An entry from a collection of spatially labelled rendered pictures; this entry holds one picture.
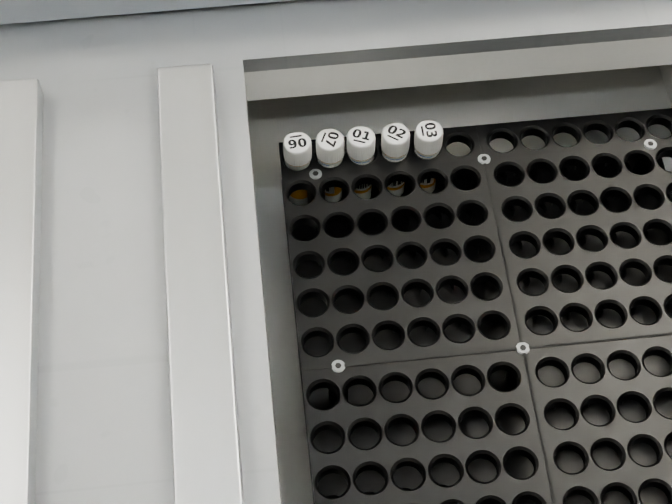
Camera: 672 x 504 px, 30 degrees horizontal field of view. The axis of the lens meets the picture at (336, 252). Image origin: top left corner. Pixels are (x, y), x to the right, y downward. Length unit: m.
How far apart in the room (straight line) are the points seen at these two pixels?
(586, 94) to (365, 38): 0.17
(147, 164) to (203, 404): 0.11
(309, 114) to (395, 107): 0.04
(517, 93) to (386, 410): 0.23
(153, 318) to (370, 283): 0.10
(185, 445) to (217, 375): 0.03
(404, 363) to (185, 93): 0.14
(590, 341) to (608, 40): 0.13
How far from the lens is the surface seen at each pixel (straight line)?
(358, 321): 0.50
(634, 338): 0.51
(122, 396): 0.45
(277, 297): 0.58
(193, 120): 0.49
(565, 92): 0.66
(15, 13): 0.54
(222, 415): 0.43
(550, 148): 0.56
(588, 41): 0.55
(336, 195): 0.56
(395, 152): 0.54
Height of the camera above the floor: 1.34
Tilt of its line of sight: 59 degrees down
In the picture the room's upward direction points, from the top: 1 degrees counter-clockwise
